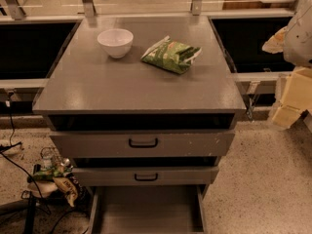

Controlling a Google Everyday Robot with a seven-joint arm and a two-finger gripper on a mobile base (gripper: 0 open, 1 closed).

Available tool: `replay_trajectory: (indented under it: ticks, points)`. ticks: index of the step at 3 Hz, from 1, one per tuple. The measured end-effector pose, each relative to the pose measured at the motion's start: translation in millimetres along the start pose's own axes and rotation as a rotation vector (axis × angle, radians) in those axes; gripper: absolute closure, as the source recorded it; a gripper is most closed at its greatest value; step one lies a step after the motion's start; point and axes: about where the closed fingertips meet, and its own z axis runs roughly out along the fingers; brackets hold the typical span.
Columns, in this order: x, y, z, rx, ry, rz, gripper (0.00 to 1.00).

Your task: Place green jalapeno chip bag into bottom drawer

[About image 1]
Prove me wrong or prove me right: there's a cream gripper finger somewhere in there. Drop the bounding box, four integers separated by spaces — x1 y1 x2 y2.
271 67 312 129
262 27 287 54

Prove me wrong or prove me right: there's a green jalapeno chip bag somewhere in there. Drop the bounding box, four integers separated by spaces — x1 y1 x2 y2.
140 36 202 75

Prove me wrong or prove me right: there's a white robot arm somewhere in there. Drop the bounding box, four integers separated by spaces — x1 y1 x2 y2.
262 0 312 129

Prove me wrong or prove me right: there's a grey top drawer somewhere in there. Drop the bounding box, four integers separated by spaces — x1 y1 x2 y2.
51 131 235 158

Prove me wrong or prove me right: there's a grey drawer cabinet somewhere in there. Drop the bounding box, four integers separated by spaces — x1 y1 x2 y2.
31 15 248 193

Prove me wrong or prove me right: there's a grey middle drawer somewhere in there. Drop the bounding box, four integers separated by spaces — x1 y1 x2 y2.
73 167 218 186

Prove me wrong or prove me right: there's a grey open bottom drawer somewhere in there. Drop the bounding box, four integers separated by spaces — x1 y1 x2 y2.
88 185 208 234

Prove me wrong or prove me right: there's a green snack bag on floor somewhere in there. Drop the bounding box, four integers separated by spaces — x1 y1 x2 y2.
32 169 72 181

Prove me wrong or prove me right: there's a white ceramic bowl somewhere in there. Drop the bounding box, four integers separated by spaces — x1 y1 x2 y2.
97 28 134 59

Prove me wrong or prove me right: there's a clear plastic bottle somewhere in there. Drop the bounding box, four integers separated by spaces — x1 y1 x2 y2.
41 148 54 171

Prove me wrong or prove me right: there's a black floor cable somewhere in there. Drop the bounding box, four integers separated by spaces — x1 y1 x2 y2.
0 91 53 215

